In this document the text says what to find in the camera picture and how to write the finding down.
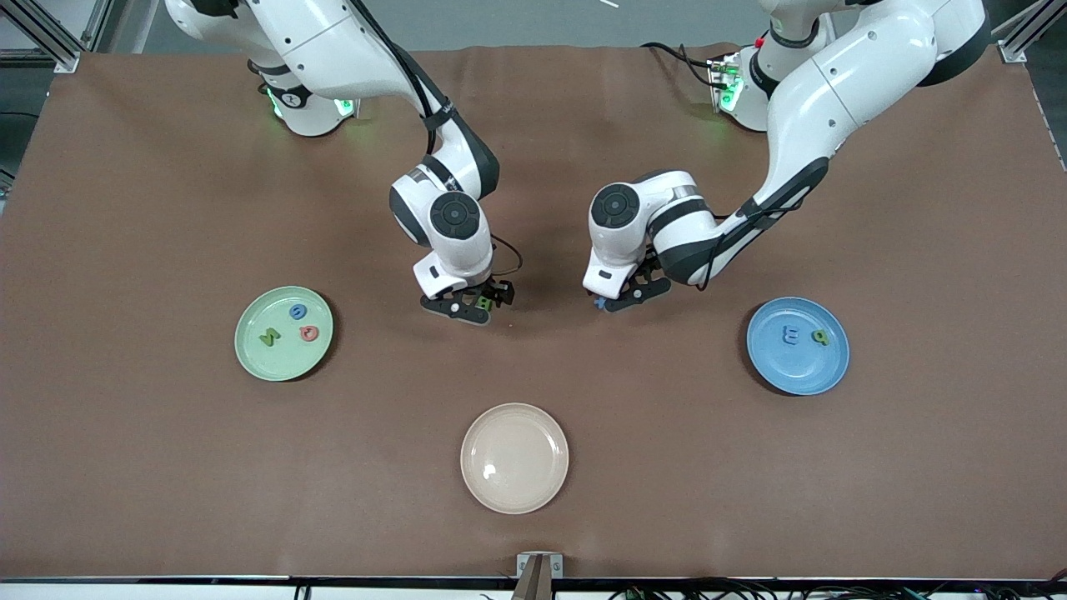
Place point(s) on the green plate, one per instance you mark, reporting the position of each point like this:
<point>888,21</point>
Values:
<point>279,367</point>

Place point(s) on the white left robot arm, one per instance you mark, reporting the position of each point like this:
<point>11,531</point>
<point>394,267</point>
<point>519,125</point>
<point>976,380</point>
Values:
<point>859,75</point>

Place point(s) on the green capital letter N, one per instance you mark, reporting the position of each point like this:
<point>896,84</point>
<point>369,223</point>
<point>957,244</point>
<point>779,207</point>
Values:
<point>269,337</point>

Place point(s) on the grey metal bracket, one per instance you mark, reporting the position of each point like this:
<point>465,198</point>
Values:
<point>523,567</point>

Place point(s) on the upright aluminium post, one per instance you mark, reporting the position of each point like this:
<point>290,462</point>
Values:
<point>533,583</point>

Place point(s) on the blue round capital letter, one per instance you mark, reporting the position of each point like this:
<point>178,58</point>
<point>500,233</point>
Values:
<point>292,312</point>

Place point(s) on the red round capital letter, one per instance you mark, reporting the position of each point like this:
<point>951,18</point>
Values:
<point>305,335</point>

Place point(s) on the aluminium frame profile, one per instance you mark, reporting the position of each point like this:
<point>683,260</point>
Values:
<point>50,37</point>
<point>98,23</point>
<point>1025,37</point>

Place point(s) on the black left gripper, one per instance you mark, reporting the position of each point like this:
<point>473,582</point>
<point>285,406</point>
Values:
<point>644,273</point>

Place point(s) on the blue plate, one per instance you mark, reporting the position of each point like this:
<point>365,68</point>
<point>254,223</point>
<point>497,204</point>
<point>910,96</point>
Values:
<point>798,367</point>

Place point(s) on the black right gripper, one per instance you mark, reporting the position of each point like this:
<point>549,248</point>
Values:
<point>487,291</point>

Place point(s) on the beige plate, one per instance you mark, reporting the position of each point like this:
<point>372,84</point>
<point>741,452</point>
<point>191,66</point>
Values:
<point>514,458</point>

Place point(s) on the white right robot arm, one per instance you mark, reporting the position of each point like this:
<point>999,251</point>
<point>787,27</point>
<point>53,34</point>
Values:
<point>333,42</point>

